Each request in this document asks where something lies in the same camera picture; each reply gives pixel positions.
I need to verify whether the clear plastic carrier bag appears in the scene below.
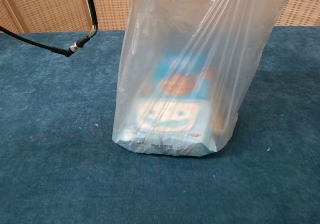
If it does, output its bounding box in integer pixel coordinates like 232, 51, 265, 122
111, 0, 295, 159

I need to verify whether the blue white snack package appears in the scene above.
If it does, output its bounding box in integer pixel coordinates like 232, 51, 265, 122
116, 96, 218, 158

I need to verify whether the blue cookie snack packet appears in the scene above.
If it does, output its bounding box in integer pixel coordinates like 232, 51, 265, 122
151, 54, 214, 104

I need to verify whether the brown biscuit packet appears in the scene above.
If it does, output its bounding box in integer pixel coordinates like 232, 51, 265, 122
211, 101, 227, 136

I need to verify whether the blue carpet table mat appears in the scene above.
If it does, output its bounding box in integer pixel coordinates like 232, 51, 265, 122
0, 25, 320, 224

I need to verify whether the woven bamboo folding screen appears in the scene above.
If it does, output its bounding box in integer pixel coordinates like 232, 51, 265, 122
0, 0, 320, 34

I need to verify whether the black arm cable with connector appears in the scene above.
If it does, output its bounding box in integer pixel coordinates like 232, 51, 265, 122
0, 0, 99, 58

